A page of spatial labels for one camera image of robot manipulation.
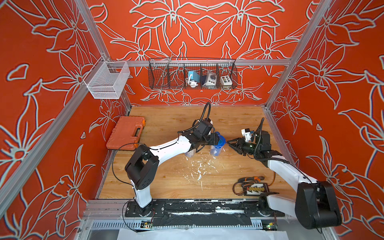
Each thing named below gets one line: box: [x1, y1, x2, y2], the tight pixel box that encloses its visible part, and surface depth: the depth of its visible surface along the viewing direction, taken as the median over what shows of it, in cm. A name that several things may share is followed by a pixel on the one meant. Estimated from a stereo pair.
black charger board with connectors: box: [242, 182, 270, 197], surface depth 79 cm
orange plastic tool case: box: [106, 116, 146, 150], surface depth 100 cm
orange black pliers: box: [238, 176, 265, 183], surface depth 83 cm
